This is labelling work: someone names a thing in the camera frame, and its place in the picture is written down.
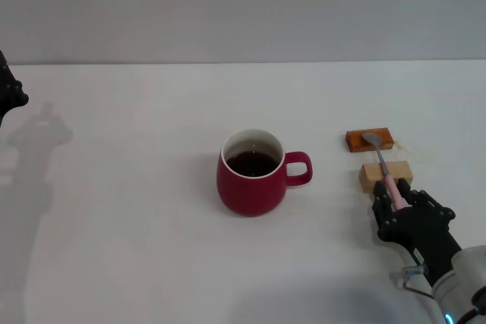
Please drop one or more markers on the dark brown wooden block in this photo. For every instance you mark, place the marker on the dark brown wooden block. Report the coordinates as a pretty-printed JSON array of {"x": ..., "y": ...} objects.
[{"x": 357, "y": 142}]

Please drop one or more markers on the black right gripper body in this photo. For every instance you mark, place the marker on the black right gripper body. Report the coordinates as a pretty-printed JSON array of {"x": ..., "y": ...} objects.
[{"x": 421, "y": 233}]

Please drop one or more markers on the dark coffee liquid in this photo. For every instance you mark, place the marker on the dark coffee liquid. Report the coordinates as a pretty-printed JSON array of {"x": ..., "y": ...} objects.
[{"x": 250, "y": 164}]

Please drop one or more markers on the light wooden arch block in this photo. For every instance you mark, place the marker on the light wooden arch block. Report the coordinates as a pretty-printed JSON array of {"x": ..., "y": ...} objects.
[{"x": 370, "y": 176}]

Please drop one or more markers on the dark red ceramic mug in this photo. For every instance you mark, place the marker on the dark red ceramic mug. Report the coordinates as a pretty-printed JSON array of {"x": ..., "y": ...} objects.
[{"x": 248, "y": 195}]

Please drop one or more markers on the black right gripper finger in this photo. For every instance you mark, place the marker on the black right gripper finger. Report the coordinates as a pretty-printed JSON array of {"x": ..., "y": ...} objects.
[
  {"x": 384, "y": 204},
  {"x": 414, "y": 197}
]

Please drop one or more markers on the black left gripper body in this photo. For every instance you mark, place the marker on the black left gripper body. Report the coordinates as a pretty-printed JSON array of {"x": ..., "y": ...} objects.
[{"x": 9, "y": 92}]

